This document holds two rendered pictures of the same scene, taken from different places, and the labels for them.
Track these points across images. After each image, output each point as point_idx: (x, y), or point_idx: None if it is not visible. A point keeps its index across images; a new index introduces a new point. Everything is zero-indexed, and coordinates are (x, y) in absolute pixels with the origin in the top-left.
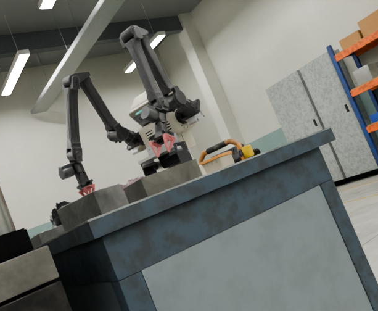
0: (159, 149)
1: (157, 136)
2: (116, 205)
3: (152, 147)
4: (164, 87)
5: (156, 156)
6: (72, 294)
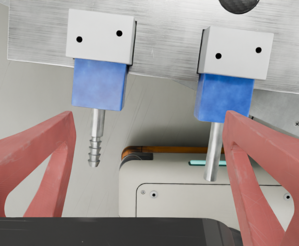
0: (247, 231)
1: (109, 231)
2: None
3: None
4: None
5: (231, 110)
6: None
